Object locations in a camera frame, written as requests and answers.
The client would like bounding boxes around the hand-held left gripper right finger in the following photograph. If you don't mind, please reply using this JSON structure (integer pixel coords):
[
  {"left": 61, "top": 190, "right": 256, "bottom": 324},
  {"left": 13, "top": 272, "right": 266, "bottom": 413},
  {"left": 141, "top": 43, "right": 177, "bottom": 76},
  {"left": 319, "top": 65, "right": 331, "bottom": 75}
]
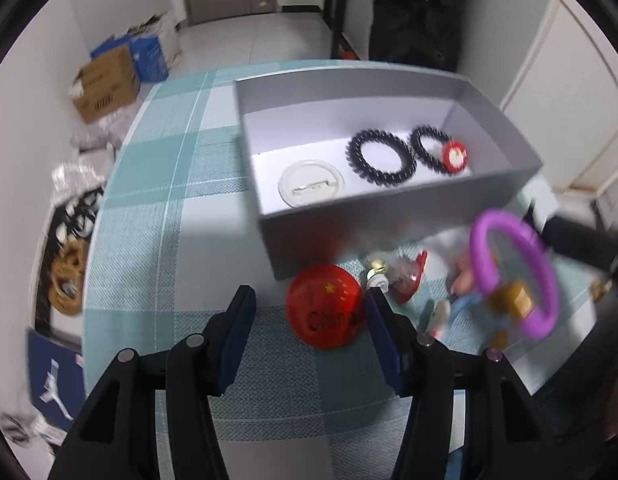
[{"left": 364, "top": 287, "right": 570, "bottom": 480}]

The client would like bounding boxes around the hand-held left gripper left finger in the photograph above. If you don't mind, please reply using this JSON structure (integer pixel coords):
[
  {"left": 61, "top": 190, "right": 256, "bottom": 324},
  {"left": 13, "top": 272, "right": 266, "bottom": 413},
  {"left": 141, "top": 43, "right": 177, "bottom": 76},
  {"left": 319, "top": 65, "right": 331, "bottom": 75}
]
[{"left": 49, "top": 285, "right": 257, "bottom": 480}]

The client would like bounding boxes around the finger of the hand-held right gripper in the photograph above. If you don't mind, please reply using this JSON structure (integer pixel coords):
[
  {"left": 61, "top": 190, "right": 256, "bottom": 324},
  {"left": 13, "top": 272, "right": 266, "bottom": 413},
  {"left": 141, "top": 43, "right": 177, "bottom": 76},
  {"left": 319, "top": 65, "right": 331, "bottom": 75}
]
[{"left": 536, "top": 212, "right": 618, "bottom": 283}]

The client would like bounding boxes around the red round badge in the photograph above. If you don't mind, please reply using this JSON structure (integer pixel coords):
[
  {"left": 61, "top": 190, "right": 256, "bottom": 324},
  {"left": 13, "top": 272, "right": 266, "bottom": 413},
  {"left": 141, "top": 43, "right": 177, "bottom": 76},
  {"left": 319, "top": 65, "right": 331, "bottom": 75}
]
[{"left": 286, "top": 263, "right": 366, "bottom": 351}]

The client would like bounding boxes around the purple hair ring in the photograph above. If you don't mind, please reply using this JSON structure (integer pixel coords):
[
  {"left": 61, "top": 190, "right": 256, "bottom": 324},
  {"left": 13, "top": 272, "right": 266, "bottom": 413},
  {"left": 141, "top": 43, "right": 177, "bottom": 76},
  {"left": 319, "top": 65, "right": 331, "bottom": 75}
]
[{"left": 469, "top": 208, "right": 560, "bottom": 338}]

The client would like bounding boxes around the grey cardboard box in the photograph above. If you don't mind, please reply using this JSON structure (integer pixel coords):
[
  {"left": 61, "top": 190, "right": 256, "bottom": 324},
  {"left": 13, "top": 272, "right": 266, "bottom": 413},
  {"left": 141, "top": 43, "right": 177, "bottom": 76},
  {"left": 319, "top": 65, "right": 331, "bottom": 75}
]
[{"left": 234, "top": 62, "right": 544, "bottom": 281}]

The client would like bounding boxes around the white round badge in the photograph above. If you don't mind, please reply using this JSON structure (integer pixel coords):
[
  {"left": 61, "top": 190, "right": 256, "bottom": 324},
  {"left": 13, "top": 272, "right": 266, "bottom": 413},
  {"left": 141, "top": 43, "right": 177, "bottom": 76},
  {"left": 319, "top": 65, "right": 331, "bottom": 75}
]
[{"left": 279, "top": 160, "right": 346, "bottom": 208}]

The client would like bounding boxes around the black spiral hair tie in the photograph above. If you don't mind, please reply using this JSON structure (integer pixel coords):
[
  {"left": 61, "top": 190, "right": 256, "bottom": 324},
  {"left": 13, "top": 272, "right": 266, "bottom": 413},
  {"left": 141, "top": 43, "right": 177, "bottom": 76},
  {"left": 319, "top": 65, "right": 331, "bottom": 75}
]
[{"left": 346, "top": 129, "right": 416, "bottom": 190}]

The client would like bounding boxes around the black spiral tie red charm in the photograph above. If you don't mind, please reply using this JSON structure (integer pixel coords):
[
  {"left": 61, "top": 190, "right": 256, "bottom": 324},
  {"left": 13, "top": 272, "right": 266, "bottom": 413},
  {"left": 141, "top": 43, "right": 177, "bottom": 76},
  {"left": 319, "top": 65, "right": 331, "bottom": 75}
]
[{"left": 410, "top": 125, "right": 470, "bottom": 177}]

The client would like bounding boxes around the pink white charm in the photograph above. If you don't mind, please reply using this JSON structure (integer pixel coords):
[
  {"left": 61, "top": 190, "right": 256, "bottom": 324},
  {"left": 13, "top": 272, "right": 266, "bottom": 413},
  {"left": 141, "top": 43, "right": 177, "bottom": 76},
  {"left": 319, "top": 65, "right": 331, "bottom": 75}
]
[{"left": 429, "top": 300, "right": 452, "bottom": 338}]

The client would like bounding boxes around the red transparent clip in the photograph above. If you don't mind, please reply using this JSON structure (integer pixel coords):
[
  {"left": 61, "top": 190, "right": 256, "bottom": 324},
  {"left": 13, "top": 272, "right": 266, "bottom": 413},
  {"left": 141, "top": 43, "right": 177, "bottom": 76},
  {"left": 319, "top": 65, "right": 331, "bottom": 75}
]
[{"left": 389, "top": 250, "right": 430, "bottom": 306}]

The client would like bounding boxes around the small gold bell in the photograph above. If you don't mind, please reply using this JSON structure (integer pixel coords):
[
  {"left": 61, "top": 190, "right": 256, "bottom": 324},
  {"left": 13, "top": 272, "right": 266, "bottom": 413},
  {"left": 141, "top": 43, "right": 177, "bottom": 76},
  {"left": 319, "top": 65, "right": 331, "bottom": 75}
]
[{"left": 366, "top": 257, "right": 390, "bottom": 291}]

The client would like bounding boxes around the teal checkered tablecloth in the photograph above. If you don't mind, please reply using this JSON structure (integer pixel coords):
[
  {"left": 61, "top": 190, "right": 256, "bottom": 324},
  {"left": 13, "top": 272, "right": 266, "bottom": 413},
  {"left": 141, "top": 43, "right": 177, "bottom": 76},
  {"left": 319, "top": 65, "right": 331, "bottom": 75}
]
[{"left": 83, "top": 59, "right": 614, "bottom": 480}]

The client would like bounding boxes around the blue shoe box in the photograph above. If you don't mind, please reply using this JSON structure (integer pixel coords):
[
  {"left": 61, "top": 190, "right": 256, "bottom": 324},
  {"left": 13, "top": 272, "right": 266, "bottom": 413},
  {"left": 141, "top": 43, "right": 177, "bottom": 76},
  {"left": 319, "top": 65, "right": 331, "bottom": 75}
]
[{"left": 28, "top": 327, "right": 90, "bottom": 433}]

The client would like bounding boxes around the black tray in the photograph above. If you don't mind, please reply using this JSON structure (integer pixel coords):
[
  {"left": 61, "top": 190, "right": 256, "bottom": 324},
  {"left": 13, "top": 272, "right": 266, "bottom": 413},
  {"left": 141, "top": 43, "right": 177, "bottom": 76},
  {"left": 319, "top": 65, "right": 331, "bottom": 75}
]
[{"left": 34, "top": 187, "right": 107, "bottom": 341}]

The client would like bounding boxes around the clear plastic bag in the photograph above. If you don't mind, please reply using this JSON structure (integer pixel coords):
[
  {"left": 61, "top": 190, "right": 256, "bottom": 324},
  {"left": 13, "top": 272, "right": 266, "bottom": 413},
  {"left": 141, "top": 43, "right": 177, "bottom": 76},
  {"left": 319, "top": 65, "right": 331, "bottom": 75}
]
[
  {"left": 51, "top": 152, "right": 114, "bottom": 196},
  {"left": 71, "top": 115, "right": 134, "bottom": 153}
]

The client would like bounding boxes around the black jacket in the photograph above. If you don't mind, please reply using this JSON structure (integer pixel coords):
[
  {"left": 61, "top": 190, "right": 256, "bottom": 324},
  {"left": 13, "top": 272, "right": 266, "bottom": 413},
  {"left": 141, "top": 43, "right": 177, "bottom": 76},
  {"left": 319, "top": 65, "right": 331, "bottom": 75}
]
[{"left": 369, "top": 0, "right": 477, "bottom": 73}]

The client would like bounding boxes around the brown cardboard box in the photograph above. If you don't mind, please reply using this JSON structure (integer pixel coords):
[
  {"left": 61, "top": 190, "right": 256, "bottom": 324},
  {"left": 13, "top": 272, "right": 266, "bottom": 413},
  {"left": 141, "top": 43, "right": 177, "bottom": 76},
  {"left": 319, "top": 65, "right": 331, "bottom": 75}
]
[{"left": 71, "top": 45, "right": 141, "bottom": 123}]

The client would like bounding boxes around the blue carton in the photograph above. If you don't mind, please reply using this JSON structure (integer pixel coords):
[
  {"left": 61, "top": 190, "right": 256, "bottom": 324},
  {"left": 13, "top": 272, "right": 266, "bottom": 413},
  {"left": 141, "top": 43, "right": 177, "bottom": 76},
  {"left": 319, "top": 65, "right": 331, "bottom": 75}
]
[
  {"left": 90, "top": 35, "right": 120, "bottom": 58},
  {"left": 129, "top": 35, "right": 170, "bottom": 83}
]

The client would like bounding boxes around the white sack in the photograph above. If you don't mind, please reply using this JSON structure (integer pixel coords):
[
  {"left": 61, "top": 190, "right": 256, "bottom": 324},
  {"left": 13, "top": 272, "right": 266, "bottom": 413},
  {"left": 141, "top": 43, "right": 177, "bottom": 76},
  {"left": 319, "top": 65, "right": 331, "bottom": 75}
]
[{"left": 126, "top": 10, "right": 184, "bottom": 68}]

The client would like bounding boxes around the black coat rack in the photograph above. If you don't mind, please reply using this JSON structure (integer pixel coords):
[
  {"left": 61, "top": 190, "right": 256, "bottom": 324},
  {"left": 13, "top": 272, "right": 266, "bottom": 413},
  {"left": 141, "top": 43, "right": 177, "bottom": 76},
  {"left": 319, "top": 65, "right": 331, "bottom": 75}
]
[{"left": 323, "top": 0, "right": 354, "bottom": 58}]

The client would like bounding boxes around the brown braided cord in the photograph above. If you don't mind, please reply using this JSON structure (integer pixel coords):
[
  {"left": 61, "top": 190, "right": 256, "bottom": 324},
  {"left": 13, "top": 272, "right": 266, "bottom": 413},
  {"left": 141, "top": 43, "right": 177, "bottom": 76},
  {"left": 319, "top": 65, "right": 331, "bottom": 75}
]
[{"left": 49, "top": 240, "right": 90, "bottom": 316}]

